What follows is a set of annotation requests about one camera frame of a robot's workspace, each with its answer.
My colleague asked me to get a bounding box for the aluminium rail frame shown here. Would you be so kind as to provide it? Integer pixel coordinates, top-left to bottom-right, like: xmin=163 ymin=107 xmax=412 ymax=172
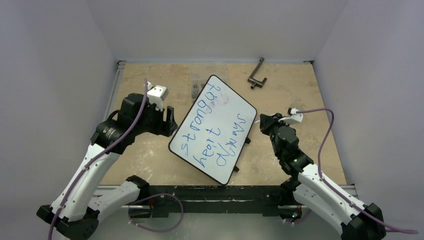
xmin=89 ymin=60 xmax=127 ymax=160

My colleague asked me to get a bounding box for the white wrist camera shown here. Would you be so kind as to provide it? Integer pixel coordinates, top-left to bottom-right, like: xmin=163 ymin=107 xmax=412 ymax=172
xmin=278 ymin=107 xmax=304 ymax=126
xmin=147 ymin=81 xmax=169 ymax=112

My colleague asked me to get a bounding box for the white whiteboard black frame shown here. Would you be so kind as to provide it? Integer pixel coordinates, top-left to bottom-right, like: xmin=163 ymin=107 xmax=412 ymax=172
xmin=168 ymin=75 xmax=258 ymax=185

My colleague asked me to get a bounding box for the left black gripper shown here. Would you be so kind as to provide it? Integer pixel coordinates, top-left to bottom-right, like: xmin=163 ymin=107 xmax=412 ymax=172
xmin=134 ymin=100 xmax=177 ymax=137

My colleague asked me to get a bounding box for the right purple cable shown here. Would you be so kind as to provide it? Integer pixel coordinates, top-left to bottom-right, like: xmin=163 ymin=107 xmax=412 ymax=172
xmin=295 ymin=107 xmax=419 ymax=235

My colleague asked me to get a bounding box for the clear plastic screw box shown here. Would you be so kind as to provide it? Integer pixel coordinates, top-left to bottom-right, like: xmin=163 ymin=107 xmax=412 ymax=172
xmin=189 ymin=62 xmax=228 ymax=102

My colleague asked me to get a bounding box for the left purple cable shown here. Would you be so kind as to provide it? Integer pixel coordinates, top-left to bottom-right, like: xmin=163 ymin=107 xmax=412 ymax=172
xmin=47 ymin=78 xmax=149 ymax=240

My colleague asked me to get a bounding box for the black metal allen key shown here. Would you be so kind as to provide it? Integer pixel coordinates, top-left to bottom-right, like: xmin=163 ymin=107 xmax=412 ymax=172
xmin=247 ymin=57 xmax=268 ymax=90

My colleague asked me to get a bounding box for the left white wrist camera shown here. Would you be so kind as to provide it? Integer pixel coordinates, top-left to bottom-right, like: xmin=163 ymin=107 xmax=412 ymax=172
xmin=147 ymin=81 xmax=169 ymax=112

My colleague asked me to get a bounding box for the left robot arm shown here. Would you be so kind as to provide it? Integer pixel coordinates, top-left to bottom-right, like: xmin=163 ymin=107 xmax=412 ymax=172
xmin=36 ymin=88 xmax=178 ymax=240

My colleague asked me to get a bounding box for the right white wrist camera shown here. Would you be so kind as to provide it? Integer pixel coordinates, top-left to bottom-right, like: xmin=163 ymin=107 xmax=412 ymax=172
xmin=278 ymin=107 xmax=304 ymax=126

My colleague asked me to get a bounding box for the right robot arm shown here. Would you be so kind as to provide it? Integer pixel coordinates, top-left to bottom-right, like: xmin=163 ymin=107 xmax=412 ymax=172
xmin=259 ymin=113 xmax=387 ymax=240

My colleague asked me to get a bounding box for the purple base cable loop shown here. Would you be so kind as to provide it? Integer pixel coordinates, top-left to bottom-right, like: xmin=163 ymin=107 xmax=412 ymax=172
xmin=127 ymin=192 xmax=185 ymax=233

